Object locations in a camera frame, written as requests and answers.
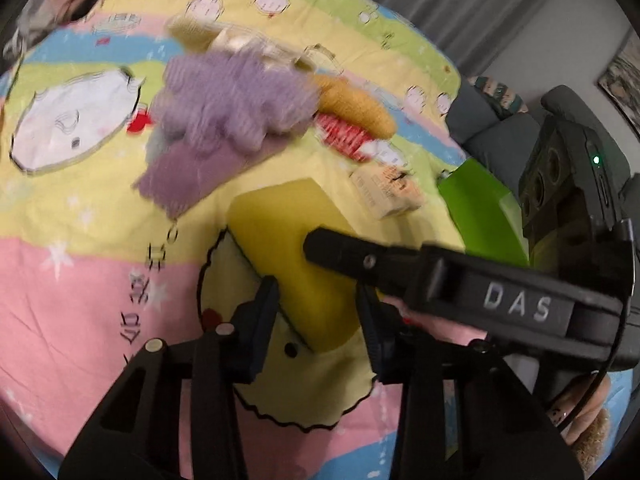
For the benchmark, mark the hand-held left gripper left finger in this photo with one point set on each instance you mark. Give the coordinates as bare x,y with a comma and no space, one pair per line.
261,327

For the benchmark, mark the framed wall picture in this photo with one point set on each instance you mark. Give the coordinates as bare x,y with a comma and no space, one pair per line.
622,85

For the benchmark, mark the lilac chunky knit scarf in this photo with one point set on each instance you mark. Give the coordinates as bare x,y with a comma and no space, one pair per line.
235,100

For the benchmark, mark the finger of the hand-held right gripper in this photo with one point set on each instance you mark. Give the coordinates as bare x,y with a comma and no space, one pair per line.
360,257

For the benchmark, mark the patterned cushion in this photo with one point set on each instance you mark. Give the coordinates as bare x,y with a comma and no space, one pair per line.
500,95

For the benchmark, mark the person's right hand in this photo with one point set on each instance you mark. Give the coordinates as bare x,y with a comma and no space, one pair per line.
575,400

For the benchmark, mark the beige paper packet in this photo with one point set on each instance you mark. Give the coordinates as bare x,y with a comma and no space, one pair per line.
387,190

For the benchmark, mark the white fluffy cloth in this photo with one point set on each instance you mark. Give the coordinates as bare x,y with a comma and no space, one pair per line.
245,42

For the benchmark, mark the red striped cloth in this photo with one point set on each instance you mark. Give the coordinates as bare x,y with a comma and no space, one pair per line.
345,136

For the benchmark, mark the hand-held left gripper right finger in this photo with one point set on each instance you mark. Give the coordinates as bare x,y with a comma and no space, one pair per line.
376,335

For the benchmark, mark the yellow sponge block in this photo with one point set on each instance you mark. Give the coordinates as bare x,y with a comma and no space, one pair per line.
300,255

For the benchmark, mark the printed pastel blanket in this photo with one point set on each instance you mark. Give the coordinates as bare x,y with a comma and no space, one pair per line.
75,240

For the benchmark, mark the grey sofa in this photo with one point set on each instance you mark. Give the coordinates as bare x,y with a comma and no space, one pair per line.
500,140

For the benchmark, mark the green bag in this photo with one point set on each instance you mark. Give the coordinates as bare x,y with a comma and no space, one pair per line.
480,210

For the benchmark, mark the mustard knit item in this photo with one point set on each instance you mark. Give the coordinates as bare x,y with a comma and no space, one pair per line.
355,105

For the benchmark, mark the mauve flat cloth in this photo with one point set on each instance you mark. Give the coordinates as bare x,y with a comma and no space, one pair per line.
185,175

